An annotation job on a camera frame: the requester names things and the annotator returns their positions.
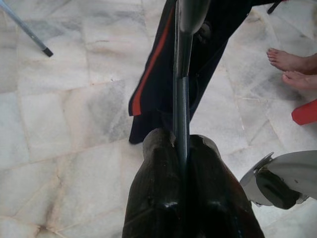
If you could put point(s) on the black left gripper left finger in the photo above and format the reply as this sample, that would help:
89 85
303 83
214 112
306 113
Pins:
153 193

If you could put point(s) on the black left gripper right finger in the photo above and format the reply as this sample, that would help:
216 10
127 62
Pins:
215 198

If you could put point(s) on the dark grey plastic hanger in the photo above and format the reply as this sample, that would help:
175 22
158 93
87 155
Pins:
182 99

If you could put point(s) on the navy shirt orange trim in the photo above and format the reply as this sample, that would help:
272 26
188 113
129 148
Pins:
210 62

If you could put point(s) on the grey robot left leg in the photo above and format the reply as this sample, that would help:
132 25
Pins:
297 168

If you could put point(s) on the red plastic object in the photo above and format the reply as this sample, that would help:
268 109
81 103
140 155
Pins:
305 112

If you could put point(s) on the bare person foot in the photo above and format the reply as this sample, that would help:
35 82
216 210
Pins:
292 60
302 80

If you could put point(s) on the silver metal clothes rack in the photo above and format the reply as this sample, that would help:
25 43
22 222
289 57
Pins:
26 26

